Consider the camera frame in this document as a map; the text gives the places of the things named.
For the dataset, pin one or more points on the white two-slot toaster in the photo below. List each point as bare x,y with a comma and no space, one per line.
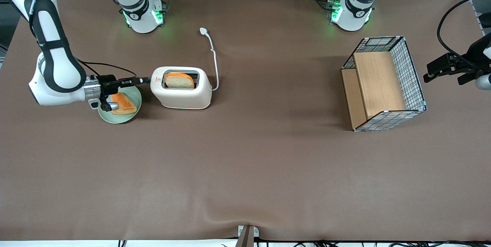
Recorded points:
184,99

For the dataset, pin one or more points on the toast slice with orange crust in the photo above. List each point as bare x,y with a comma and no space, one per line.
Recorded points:
179,81

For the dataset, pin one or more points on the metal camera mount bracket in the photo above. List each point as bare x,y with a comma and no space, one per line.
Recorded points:
247,235

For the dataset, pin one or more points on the pale green round plate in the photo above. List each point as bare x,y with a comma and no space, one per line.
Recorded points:
132,114

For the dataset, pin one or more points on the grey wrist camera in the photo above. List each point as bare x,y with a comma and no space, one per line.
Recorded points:
484,82
113,106

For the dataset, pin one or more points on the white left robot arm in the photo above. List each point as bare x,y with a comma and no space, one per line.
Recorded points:
355,13

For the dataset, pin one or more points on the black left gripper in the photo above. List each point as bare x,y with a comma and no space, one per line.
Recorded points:
474,56

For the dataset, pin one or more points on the triangular orange bread piece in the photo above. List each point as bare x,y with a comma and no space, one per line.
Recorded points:
124,105

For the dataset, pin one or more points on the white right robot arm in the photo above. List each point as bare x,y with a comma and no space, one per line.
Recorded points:
57,66

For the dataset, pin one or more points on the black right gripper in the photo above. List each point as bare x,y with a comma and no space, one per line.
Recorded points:
106,84

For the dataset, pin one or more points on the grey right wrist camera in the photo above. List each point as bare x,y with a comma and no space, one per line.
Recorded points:
113,106

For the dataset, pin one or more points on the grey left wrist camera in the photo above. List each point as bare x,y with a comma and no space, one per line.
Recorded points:
484,82

